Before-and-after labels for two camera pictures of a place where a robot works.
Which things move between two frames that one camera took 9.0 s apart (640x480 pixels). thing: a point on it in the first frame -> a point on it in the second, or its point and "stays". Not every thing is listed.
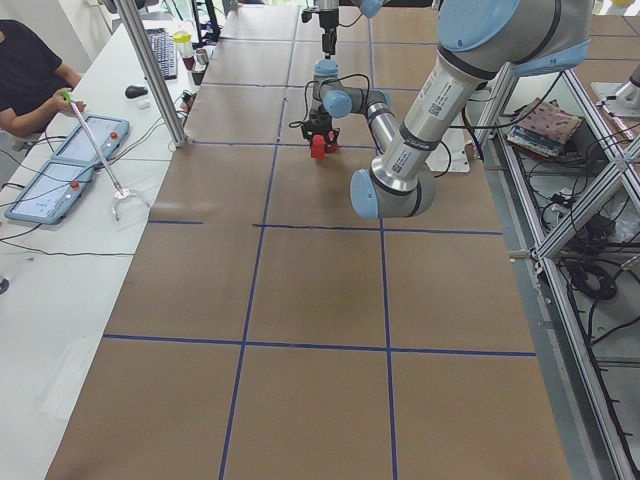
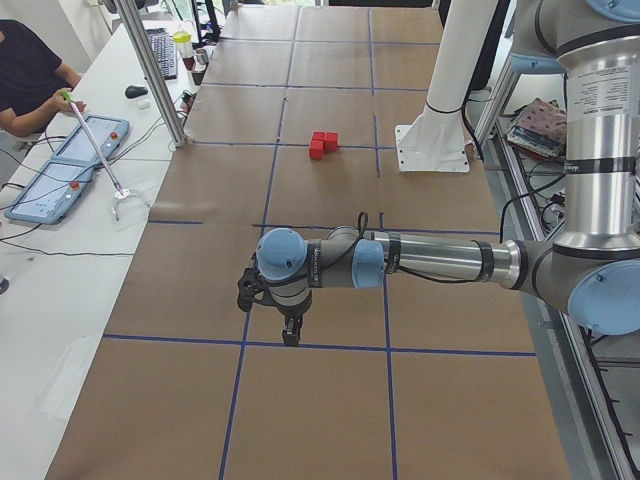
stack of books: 541,127 stays
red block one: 318,147 stays
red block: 330,146 stays
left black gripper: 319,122 -> 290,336
